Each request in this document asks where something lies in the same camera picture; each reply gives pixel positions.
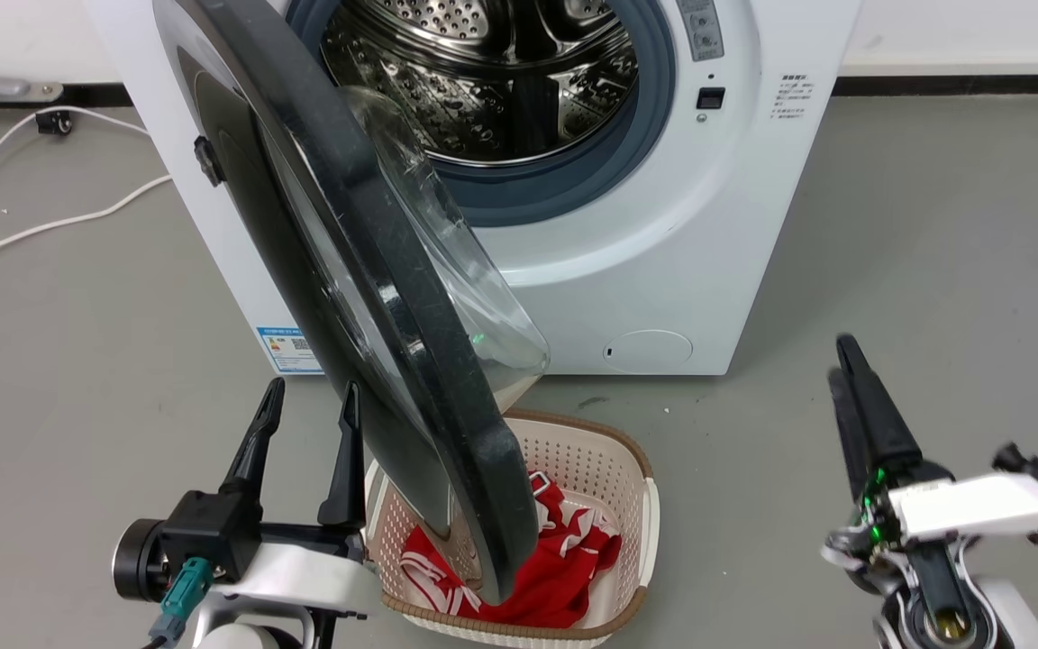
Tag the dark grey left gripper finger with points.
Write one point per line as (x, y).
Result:
(345, 469)
(253, 442)

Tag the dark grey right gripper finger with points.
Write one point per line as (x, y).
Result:
(879, 415)
(846, 428)

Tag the right gripper body white green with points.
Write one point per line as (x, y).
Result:
(978, 507)

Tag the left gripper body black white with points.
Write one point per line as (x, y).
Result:
(213, 532)

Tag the black round washing machine door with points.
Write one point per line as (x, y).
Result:
(375, 297)

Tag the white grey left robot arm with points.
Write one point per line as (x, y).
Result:
(249, 633)

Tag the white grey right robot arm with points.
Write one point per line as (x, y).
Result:
(942, 604)

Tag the white front-load washing machine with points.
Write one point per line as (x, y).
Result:
(663, 270)

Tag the black door lock slot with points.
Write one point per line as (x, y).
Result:
(710, 97)

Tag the blue-grey rubber door gasket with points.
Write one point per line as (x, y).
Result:
(573, 185)

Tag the blue energy label sticker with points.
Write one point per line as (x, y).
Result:
(289, 350)

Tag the round white filter cover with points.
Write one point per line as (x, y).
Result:
(648, 350)

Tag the red and white garment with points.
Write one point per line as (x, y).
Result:
(564, 577)

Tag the white woven-look laundry basket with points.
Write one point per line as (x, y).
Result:
(596, 460)

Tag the small black floor plug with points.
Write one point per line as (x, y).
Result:
(54, 123)

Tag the perforated steel washer drum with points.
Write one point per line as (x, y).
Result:
(456, 99)

